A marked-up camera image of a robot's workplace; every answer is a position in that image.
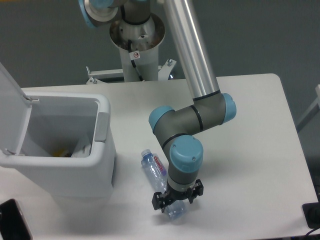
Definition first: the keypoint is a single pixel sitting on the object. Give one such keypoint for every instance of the clear plastic water bottle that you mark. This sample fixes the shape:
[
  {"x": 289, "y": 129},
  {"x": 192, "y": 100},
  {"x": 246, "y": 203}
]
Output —
[{"x": 157, "y": 177}]

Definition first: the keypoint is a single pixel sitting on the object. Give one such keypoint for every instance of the black device at table corner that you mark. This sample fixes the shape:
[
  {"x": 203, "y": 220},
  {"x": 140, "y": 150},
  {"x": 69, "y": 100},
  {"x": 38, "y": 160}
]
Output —
[{"x": 312, "y": 214}]

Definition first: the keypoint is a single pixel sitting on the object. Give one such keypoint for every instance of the trash inside can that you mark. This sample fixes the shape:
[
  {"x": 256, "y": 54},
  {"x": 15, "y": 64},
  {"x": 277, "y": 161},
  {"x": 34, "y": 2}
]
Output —
[{"x": 62, "y": 153}]

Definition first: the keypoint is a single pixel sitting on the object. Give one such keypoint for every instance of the black phone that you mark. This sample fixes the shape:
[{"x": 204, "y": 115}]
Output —
[{"x": 13, "y": 225}]

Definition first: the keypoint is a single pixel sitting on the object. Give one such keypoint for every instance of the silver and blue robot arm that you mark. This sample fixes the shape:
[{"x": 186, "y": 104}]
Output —
[{"x": 138, "y": 32}]

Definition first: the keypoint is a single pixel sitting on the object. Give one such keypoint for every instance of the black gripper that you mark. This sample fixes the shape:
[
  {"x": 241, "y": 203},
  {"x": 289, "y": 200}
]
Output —
[{"x": 161, "y": 200}]

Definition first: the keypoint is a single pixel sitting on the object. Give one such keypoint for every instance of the white metal frame leg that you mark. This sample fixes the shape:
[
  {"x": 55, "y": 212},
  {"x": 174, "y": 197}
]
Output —
[{"x": 310, "y": 112}]

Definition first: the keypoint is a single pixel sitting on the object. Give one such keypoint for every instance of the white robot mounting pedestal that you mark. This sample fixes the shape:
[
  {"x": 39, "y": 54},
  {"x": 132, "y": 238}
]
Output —
[{"x": 136, "y": 66}]

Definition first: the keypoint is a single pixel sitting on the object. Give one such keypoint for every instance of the white trash can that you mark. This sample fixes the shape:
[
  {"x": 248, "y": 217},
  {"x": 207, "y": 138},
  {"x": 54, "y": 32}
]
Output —
[{"x": 34, "y": 124}]

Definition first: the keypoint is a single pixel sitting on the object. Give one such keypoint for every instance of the white plastic wrapper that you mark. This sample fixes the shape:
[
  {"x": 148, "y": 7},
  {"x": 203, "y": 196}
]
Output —
[{"x": 82, "y": 148}]

